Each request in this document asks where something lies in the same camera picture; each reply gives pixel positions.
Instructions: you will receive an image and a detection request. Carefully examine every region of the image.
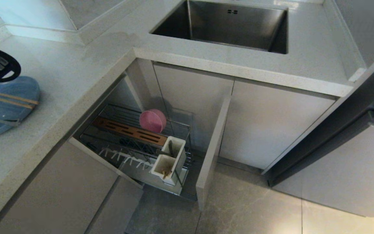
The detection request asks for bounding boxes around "wooden chopstick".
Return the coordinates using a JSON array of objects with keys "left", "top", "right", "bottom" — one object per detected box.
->
[
  {"left": 0, "top": 93, "right": 34, "bottom": 110},
  {"left": 0, "top": 90, "right": 40, "bottom": 105}
]

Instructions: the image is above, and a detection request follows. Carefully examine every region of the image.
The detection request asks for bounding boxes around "beige pull-out cabinet front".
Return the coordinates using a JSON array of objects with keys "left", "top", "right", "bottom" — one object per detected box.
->
[{"left": 196, "top": 94, "right": 231, "bottom": 212}]

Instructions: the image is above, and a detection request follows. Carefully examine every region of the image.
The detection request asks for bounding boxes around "pink speckled bowl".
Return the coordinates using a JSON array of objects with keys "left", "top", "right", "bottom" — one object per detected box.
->
[{"left": 139, "top": 109, "right": 167, "bottom": 133}]

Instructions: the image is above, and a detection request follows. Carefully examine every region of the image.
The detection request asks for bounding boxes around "white two-compartment cutlery holder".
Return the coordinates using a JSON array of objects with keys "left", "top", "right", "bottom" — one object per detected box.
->
[{"left": 150, "top": 136, "right": 187, "bottom": 186}]

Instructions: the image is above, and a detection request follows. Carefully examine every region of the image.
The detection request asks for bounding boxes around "blue round plate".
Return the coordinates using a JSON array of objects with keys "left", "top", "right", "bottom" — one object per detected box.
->
[{"left": 0, "top": 76, "right": 41, "bottom": 139}]

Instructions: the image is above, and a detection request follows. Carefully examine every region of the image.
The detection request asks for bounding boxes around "small beige drawer front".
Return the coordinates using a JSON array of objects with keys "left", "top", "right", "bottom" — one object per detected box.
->
[{"left": 86, "top": 176, "right": 144, "bottom": 234}]

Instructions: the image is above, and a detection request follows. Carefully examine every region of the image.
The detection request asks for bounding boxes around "chrome wire pull-out rack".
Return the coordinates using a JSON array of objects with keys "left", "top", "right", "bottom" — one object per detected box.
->
[{"left": 80, "top": 103, "right": 194, "bottom": 199}]

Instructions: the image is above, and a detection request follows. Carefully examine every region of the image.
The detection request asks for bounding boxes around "wide beige cabinet door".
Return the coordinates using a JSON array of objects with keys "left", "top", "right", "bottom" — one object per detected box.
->
[{"left": 219, "top": 80, "right": 336, "bottom": 170}]

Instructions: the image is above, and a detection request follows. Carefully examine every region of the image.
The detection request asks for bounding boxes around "large beige drawer front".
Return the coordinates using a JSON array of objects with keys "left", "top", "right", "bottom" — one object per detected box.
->
[{"left": 0, "top": 140, "right": 120, "bottom": 234}]

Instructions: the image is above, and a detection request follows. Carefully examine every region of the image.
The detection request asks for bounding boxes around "white appliance front panel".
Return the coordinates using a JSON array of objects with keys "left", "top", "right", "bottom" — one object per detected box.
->
[{"left": 272, "top": 109, "right": 374, "bottom": 221}]

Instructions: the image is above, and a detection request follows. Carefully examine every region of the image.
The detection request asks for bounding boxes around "stainless steel sink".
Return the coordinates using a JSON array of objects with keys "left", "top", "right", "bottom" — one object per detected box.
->
[{"left": 150, "top": 0, "right": 287, "bottom": 55}]

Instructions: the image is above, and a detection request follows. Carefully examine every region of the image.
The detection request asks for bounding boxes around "dark grey door frame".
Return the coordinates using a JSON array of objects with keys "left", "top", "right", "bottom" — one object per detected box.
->
[{"left": 261, "top": 49, "right": 374, "bottom": 188}]

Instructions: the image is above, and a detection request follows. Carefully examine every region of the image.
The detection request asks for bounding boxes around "narrow beige cabinet door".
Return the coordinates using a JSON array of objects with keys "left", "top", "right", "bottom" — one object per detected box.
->
[{"left": 154, "top": 63, "right": 234, "bottom": 153}]

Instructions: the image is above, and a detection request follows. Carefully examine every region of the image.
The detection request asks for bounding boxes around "white drip tray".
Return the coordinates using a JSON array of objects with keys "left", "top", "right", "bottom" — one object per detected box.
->
[{"left": 119, "top": 156, "right": 189, "bottom": 196}]

